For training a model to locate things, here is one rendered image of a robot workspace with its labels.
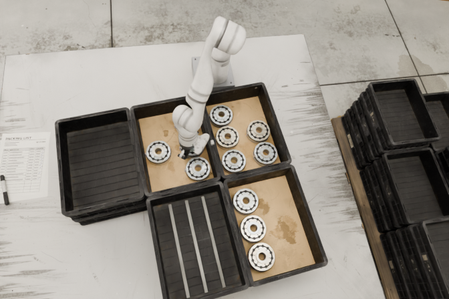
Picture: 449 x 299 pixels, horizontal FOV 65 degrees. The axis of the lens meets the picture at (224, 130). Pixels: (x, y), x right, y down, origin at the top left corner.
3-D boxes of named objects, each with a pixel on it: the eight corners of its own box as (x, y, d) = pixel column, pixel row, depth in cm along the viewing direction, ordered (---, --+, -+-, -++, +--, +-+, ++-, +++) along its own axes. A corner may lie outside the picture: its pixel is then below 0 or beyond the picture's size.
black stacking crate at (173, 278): (149, 205, 142) (145, 198, 132) (219, 188, 147) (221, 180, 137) (168, 310, 127) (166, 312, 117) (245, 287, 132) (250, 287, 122)
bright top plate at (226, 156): (218, 153, 149) (218, 153, 148) (240, 147, 151) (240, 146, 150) (226, 175, 145) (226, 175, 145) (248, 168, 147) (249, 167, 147)
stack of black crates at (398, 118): (339, 117, 244) (368, 82, 203) (379, 112, 248) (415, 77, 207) (356, 171, 228) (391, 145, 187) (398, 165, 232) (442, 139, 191)
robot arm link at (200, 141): (199, 156, 133) (199, 150, 128) (174, 143, 135) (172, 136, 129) (210, 137, 137) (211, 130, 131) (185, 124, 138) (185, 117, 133)
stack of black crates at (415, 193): (357, 171, 228) (383, 153, 197) (399, 165, 232) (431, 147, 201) (377, 233, 212) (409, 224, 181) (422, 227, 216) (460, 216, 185)
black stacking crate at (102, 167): (64, 132, 152) (55, 121, 142) (133, 119, 157) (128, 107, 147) (72, 222, 137) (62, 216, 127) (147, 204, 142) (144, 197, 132)
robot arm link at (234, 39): (252, 29, 102) (241, 31, 126) (222, 15, 100) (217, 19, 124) (238, 59, 104) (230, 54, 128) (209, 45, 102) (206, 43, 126)
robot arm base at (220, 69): (206, 69, 173) (208, 47, 158) (224, 67, 175) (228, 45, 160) (210, 85, 170) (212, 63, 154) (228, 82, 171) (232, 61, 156)
